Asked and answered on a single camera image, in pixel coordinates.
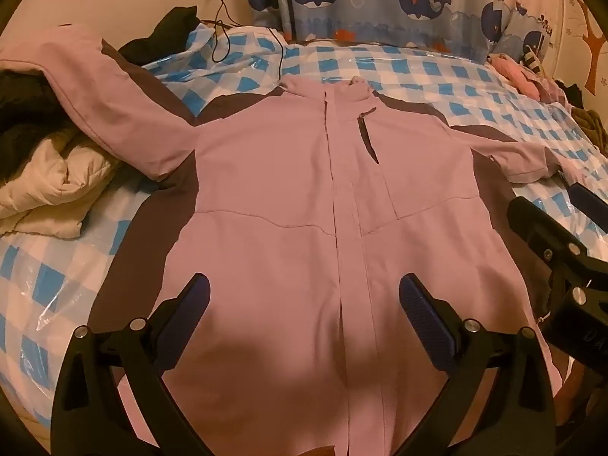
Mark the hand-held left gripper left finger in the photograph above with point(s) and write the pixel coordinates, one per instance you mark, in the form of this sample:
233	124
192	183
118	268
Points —
190	313

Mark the striped cloth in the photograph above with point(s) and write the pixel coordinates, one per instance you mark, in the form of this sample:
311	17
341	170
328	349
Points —
533	59

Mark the pink cloth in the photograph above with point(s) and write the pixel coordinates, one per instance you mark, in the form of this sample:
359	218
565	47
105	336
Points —
515	73

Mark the black garment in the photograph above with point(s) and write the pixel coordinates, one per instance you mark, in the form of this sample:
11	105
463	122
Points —
166	33

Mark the whale print curtain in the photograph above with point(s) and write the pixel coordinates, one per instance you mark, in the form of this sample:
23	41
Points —
380	4

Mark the pink and grey jacket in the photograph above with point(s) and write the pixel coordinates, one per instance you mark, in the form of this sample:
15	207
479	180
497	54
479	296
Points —
285	190

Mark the cream quilted jacket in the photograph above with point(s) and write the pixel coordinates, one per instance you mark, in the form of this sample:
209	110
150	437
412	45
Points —
52	175

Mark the lilac cloth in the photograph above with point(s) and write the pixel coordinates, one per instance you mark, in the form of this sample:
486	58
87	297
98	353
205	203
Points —
551	89

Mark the blue checkered bed sheet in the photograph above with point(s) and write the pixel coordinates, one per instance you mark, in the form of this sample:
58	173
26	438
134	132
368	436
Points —
418	71

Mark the olive cloth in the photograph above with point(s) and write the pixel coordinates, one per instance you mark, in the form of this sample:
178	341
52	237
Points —
591	126

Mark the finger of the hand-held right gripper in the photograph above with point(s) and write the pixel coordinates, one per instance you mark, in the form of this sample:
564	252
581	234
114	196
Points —
586	202
546	235

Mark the small black cloth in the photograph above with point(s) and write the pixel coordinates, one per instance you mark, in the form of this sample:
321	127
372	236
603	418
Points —
574	95

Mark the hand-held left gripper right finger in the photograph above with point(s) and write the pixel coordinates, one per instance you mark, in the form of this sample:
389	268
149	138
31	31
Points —
422	313

